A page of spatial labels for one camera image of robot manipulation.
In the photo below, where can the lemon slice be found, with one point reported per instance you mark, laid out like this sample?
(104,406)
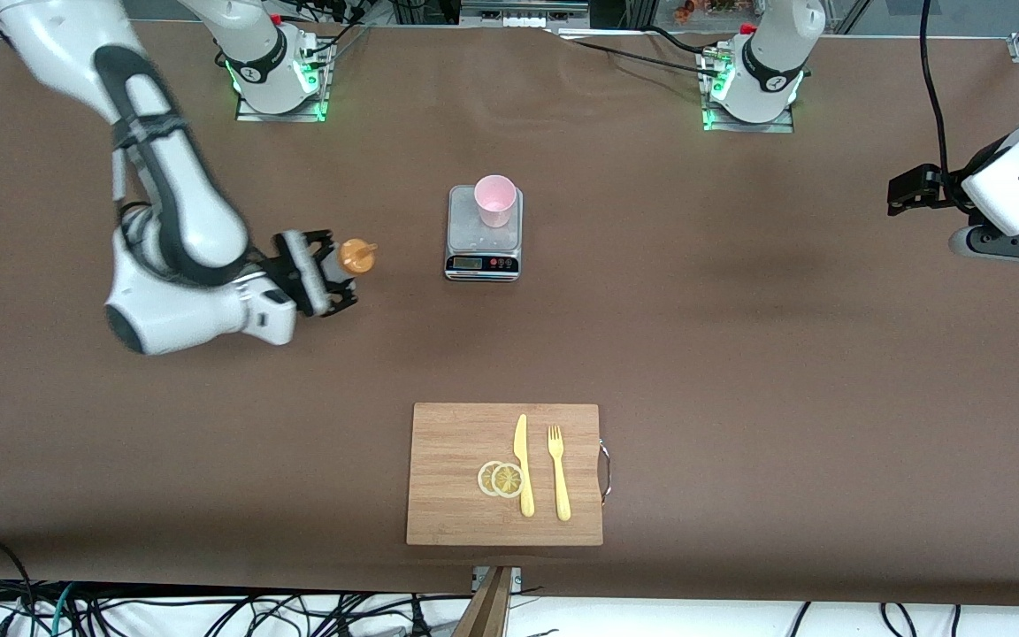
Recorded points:
(507,480)
(485,479)

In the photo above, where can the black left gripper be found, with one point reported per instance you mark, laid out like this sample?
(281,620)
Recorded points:
(932,189)

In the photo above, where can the clear sauce bottle orange cap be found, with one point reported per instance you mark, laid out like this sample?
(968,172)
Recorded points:
(355,257)

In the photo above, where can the white power strip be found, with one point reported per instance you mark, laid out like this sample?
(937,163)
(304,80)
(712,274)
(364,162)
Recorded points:
(523,19)

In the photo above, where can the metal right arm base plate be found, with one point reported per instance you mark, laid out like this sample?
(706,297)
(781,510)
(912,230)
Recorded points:
(284,117)

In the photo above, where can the wooden beam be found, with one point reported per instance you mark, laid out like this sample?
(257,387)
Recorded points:
(485,615)

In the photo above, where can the brown table cover sheet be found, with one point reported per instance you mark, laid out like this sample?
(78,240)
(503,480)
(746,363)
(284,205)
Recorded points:
(739,398)

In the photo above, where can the wooden cutting board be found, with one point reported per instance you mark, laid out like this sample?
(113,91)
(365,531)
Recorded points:
(456,442)

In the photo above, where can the pink plastic cup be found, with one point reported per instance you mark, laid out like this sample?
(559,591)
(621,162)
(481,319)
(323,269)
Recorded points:
(495,208)

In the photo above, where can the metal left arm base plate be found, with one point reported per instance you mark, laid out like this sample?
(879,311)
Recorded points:
(779,127)

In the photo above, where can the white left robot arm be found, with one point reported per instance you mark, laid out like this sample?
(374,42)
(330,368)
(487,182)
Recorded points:
(770,62)

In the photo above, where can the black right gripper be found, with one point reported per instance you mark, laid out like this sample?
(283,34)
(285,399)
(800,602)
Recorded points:
(290,276)

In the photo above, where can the yellow plastic fork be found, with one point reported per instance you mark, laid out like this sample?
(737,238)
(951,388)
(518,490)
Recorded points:
(560,482)

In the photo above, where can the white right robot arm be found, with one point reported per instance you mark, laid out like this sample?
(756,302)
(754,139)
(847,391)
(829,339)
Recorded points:
(191,203)

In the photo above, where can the small metal bracket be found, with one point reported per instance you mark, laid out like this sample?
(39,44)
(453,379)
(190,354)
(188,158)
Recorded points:
(517,579)

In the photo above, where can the yellow plastic knife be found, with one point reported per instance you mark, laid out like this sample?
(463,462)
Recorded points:
(521,442)

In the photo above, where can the silver digital kitchen scale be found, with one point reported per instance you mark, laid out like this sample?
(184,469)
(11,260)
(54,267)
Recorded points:
(465,239)

